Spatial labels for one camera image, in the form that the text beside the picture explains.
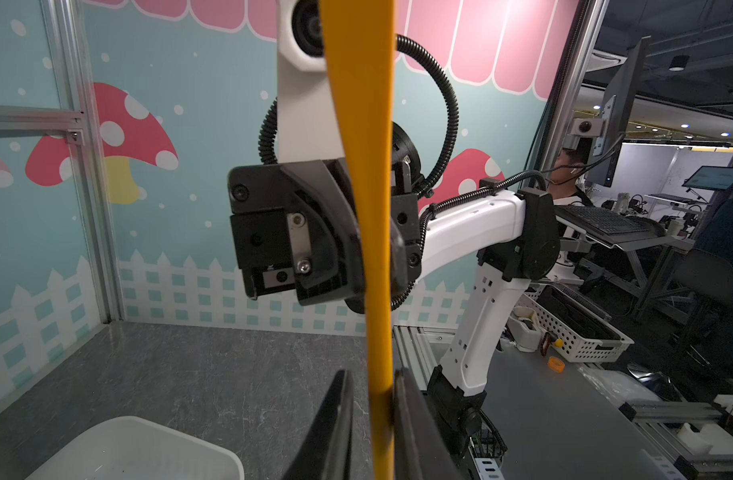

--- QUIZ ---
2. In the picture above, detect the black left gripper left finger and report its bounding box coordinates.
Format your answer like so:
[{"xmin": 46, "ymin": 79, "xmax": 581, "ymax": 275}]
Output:
[{"xmin": 282, "ymin": 370, "xmax": 354, "ymax": 480}]

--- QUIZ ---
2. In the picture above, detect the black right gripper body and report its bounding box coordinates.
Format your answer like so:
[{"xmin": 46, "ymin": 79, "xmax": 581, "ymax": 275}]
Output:
[{"xmin": 226, "ymin": 122, "xmax": 425, "ymax": 314}]

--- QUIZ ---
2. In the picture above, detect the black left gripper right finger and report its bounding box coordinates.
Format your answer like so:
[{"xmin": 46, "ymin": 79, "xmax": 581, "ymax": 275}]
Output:
[{"xmin": 393, "ymin": 368, "xmax": 461, "ymax": 480}]

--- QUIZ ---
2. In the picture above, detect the yellow plastic knife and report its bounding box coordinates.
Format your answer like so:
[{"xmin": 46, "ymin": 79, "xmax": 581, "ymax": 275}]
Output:
[{"xmin": 320, "ymin": 1, "xmax": 396, "ymax": 479}]

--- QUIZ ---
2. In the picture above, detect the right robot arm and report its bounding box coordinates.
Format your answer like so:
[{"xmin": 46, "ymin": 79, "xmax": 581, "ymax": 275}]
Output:
[{"xmin": 228, "ymin": 128, "xmax": 559, "ymax": 458}]

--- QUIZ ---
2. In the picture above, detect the white plastic tray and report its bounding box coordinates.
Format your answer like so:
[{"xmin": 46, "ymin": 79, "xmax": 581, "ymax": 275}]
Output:
[{"xmin": 30, "ymin": 416, "xmax": 244, "ymax": 479}]

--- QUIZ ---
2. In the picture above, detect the white perforated storage bin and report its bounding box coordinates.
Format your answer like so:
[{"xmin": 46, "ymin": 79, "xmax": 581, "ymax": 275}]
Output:
[{"xmin": 517, "ymin": 284, "xmax": 635, "ymax": 363}]

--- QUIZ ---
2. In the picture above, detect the seated person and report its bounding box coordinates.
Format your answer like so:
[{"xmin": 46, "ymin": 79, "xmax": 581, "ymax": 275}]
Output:
[{"xmin": 549, "ymin": 147, "xmax": 593, "ymax": 207}]

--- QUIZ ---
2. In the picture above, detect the black keyboard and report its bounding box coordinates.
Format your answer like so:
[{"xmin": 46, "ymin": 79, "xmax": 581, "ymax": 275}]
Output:
[{"xmin": 555, "ymin": 205, "xmax": 666, "ymax": 244}]

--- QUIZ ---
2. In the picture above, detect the black monitor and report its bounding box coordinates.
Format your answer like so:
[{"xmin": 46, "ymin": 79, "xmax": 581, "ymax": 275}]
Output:
[{"xmin": 586, "ymin": 36, "xmax": 651, "ymax": 187}]

